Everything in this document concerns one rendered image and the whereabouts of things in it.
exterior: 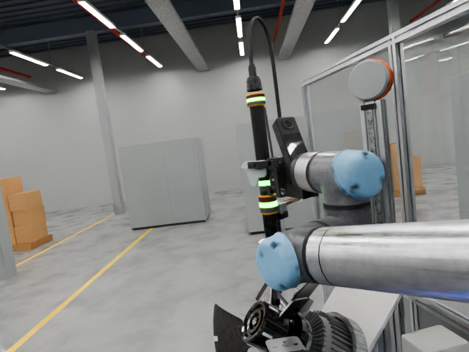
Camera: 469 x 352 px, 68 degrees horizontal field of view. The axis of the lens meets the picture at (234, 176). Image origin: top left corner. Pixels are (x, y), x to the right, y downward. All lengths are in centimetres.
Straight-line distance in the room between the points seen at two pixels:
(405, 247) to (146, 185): 793
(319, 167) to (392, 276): 25
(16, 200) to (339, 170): 847
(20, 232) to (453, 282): 875
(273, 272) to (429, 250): 20
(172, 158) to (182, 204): 107
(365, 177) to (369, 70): 92
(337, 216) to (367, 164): 9
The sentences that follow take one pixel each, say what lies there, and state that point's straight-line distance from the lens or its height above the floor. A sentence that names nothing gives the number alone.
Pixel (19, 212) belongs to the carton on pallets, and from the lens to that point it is 887.
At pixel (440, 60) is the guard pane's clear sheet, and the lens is 140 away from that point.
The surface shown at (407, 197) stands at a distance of 155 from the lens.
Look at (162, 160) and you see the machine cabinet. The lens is 804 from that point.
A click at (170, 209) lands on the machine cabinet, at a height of 40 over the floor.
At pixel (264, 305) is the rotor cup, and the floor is 126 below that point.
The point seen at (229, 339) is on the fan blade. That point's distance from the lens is 125.
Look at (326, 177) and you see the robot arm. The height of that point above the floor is 164.
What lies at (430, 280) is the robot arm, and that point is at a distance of 37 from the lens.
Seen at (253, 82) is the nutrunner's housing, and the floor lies 184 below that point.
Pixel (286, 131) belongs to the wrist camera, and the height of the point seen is 172.
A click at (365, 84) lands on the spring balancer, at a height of 187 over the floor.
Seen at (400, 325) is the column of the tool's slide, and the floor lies 91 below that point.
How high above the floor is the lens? 171
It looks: 5 degrees down
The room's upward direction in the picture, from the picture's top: 7 degrees counter-clockwise
